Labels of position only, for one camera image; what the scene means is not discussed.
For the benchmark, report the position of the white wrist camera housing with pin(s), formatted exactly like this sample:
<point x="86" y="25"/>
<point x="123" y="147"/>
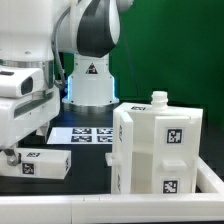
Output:
<point x="19" y="82"/>

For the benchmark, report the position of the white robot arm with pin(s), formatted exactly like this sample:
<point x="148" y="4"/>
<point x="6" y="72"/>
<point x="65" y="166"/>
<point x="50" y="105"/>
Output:
<point x="32" y="35"/>

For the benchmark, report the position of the flat white panel four tags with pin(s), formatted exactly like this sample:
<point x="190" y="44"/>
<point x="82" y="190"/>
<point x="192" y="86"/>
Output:
<point x="81" y="135"/>

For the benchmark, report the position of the white front panel with peg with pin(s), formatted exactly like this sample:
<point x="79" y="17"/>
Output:
<point x="172" y="155"/>

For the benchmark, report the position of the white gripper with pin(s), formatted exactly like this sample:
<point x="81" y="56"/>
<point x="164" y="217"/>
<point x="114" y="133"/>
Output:
<point x="20" y="117"/>

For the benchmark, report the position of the white cabinet body box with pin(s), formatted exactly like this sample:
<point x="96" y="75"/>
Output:
<point x="143" y="116"/>

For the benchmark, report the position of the white cabinet drawer box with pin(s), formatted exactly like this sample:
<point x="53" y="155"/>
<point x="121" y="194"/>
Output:
<point x="38" y="163"/>

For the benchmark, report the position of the white door panel with peg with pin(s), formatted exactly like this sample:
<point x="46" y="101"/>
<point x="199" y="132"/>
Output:
<point x="120" y="159"/>

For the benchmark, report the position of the white L-shaped obstacle frame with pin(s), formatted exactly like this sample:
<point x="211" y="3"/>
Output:
<point x="206" y="205"/>

